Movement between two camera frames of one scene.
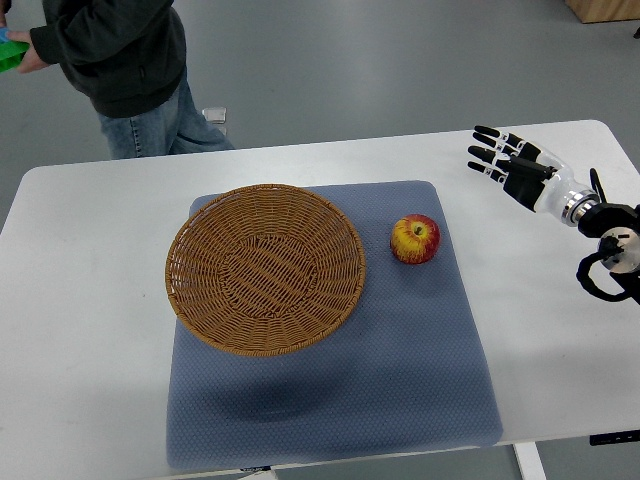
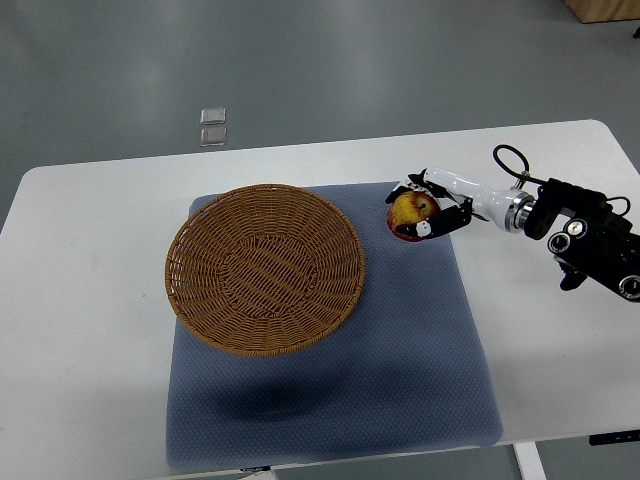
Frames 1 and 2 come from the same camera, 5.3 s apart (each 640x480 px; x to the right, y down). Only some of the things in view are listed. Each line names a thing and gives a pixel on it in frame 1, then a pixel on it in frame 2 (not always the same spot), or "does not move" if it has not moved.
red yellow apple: x=415 y=238 -> x=408 y=208
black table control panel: x=615 y=437 does not move
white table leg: x=530 y=461 does not move
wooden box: x=595 y=11 does not move
